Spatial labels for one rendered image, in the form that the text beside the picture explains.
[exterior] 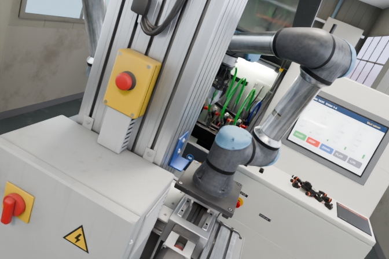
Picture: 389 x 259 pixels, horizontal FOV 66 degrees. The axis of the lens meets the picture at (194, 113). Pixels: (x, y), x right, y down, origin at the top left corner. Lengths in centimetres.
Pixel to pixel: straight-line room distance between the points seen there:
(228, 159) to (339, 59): 46
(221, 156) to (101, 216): 54
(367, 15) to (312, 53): 843
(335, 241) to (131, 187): 118
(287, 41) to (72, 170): 66
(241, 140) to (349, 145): 84
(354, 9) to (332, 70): 830
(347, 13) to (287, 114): 827
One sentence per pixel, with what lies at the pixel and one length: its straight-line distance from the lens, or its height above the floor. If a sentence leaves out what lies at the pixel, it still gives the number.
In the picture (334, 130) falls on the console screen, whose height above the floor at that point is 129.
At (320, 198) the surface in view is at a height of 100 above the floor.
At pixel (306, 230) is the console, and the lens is 161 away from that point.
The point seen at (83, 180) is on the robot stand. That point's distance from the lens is 62.
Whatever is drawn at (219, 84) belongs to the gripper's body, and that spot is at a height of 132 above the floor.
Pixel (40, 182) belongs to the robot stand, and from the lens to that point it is 65.
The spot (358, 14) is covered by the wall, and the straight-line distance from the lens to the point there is 929.
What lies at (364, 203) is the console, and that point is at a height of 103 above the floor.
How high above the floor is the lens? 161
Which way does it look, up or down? 19 degrees down
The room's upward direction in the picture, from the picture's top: 23 degrees clockwise
